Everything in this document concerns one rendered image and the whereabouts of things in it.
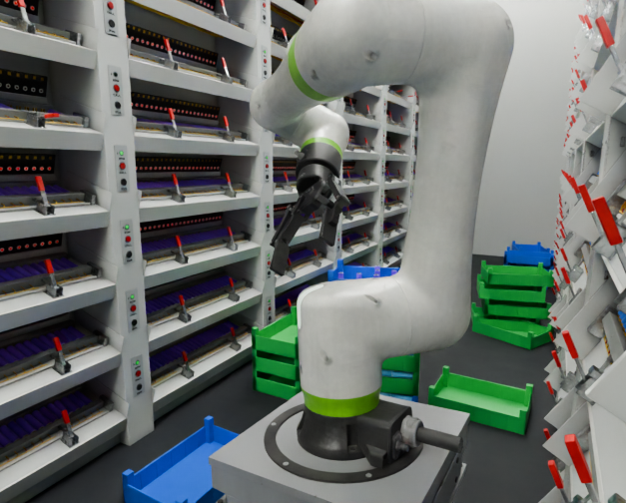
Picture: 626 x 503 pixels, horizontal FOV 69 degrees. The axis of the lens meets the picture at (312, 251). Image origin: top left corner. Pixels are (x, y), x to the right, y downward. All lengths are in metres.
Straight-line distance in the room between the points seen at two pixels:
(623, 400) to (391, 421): 0.50
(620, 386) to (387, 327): 0.49
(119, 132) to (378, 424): 1.00
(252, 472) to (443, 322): 0.36
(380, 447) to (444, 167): 0.41
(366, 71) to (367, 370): 0.41
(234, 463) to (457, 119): 0.58
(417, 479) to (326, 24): 0.59
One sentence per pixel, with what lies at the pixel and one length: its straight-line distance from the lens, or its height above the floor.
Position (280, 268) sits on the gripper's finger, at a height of 0.62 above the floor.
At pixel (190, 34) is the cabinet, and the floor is 1.29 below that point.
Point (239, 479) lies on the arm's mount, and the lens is 0.75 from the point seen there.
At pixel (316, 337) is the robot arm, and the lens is 0.67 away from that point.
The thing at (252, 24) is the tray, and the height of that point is 1.33.
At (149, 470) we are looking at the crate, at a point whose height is 0.04.
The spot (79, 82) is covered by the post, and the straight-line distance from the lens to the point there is 1.40.
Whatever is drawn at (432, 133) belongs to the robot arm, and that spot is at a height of 0.85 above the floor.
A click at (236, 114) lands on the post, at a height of 1.01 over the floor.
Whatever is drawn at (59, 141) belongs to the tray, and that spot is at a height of 0.87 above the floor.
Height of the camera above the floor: 0.81
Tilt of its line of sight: 11 degrees down
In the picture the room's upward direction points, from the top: straight up
